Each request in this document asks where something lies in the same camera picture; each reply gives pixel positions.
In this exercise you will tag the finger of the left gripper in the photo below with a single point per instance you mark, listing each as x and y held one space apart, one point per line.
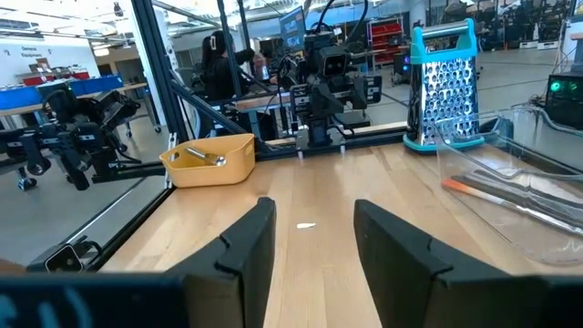
320 100
337 98

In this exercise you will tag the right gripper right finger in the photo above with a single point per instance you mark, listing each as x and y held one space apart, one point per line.
410 291

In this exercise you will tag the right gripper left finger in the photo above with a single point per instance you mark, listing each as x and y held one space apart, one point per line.
237 282

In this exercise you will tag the yellow-orange plastic bin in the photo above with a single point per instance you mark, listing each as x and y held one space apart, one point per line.
214 173

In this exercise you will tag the silver metal scoop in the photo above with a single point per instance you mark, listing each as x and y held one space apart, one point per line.
207 157

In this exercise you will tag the silver butter knife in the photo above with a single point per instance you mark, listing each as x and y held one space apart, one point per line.
537 180

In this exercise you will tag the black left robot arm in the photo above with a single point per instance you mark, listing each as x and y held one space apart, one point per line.
319 127

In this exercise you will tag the black neighbouring robot arm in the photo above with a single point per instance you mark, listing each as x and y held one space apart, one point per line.
77 132

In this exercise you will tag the wooden-top table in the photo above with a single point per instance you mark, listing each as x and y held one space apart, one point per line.
259 102

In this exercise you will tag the red storage shelf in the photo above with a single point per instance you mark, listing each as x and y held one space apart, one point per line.
385 32

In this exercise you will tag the computer monitor blue screen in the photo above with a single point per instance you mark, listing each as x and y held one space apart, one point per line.
292 29

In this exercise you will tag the small white scrap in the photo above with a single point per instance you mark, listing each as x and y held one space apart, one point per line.
306 225

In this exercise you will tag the person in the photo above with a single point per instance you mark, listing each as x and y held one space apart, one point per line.
218 73

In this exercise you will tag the clear plastic bin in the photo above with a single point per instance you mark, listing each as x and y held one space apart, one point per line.
501 228

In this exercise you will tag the black box green lights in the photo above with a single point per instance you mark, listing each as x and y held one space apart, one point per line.
565 100

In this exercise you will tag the blue storage bins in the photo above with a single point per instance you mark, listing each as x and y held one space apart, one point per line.
27 95

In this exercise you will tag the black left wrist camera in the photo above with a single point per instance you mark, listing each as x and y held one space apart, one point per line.
334 61

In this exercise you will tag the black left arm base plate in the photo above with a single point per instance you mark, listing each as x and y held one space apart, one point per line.
319 142

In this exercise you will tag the black rig upright post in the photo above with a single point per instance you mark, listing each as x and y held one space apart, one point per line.
230 45
155 68

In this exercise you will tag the silver bracket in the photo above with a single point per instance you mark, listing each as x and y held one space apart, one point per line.
172 159

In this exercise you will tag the black frame connector block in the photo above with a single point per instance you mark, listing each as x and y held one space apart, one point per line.
64 259

